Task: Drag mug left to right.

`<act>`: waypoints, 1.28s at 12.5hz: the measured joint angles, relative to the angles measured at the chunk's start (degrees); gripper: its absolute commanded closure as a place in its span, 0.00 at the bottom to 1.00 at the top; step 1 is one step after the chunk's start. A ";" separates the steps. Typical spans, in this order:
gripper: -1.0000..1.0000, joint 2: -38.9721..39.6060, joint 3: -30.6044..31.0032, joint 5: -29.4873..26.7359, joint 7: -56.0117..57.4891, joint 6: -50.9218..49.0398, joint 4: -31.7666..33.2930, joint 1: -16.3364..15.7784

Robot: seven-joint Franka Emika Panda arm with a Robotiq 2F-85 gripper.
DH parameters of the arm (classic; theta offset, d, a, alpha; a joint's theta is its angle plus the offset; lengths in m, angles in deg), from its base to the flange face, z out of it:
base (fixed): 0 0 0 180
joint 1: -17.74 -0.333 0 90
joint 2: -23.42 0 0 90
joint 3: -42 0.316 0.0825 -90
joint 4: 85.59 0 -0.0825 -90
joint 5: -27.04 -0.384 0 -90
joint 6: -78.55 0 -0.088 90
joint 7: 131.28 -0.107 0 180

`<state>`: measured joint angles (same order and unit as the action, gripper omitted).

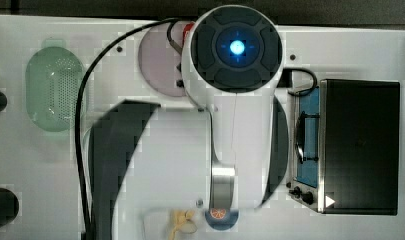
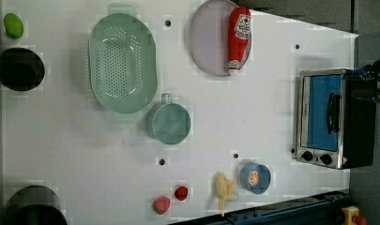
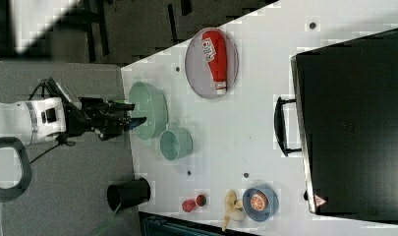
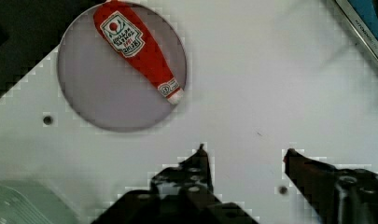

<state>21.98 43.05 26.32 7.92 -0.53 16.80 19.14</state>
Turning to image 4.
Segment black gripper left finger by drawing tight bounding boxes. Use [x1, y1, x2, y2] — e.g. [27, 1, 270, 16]
[91, 147, 259, 224]

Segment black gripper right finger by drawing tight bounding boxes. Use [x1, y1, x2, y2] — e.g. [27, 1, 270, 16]
[284, 148, 378, 224]

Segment red plush ketchup bottle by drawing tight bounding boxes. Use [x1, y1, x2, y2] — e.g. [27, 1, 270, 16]
[93, 0, 184, 105]

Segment silver toaster oven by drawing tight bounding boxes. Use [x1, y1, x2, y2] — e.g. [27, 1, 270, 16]
[335, 0, 378, 64]

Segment green plastic colander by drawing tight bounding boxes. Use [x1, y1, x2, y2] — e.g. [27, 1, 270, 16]
[0, 180, 78, 224]

